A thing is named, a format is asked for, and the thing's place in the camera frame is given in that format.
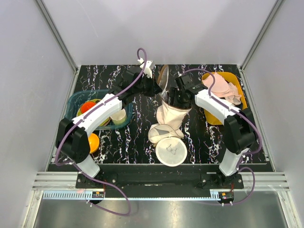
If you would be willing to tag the aluminium front rail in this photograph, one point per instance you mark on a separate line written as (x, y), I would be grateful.
(71, 186)

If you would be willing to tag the yellow plastic bin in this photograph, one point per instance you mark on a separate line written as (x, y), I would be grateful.
(229, 77)

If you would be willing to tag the aluminium frame post right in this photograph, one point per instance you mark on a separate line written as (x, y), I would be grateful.
(267, 23)

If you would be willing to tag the aluminium frame post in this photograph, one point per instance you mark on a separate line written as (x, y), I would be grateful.
(53, 29)
(267, 23)

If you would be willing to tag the pale pink bra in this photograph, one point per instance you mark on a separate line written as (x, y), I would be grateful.
(226, 90)

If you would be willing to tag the white mesh laundry bag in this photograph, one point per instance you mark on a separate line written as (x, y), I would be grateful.
(169, 148)

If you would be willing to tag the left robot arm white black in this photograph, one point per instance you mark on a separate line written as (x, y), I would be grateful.
(72, 135)

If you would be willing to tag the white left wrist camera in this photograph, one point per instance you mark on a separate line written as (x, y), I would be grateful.
(147, 68)

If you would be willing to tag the orange bowl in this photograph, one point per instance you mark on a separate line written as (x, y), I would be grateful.
(93, 142)

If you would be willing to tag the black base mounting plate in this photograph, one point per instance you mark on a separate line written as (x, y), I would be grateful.
(160, 181)

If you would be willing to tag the teal transparent plastic container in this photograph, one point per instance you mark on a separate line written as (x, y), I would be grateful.
(79, 98)

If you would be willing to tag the cream paper cup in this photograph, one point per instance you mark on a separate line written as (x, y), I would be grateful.
(119, 117)

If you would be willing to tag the yellow-green plate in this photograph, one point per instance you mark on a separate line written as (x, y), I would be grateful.
(104, 123)

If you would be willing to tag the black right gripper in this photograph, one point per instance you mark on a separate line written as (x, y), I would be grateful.
(173, 92)

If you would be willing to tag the orange translucent cup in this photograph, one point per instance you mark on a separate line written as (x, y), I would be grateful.
(87, 106)

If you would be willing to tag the cream laundry bag brown trim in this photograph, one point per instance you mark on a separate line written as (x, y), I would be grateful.
(169, 114)

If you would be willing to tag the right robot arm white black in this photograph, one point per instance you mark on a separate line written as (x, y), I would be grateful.
(240, 132)

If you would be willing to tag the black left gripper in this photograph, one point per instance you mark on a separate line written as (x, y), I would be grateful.
(155, 88)

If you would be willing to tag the aluminium frame post left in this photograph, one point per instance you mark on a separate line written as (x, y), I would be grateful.
(53, 29)

